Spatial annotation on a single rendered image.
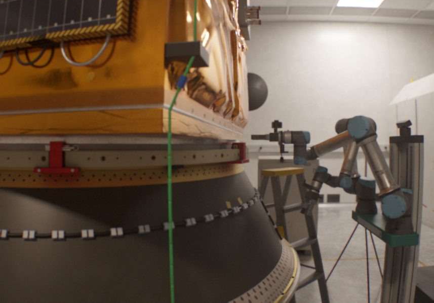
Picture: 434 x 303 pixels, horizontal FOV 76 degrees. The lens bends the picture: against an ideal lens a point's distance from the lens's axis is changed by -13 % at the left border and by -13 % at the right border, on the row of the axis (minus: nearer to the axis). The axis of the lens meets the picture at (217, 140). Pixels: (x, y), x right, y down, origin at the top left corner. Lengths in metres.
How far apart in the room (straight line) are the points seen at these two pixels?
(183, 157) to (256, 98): 7.88
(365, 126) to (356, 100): 7.67
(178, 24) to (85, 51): 0.20
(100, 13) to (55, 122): 0.24
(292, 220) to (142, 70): 4.48
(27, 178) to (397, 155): 1.96
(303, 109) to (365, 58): 2.39
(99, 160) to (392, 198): 1.27
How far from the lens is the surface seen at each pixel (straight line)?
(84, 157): 0.94
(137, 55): 0.62
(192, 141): 1.12
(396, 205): 1.60
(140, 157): 0.96
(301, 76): 9.05
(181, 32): 0.66
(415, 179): 1.92
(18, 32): 0.76
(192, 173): 1.11
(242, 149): 1.34
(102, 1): 0.65
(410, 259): 2.02
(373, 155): 1.63
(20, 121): 0.77
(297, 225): 4.98
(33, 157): 0.96
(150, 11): 0.65
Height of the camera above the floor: 1.73
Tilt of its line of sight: 1 degrees up
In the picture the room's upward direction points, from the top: straight up
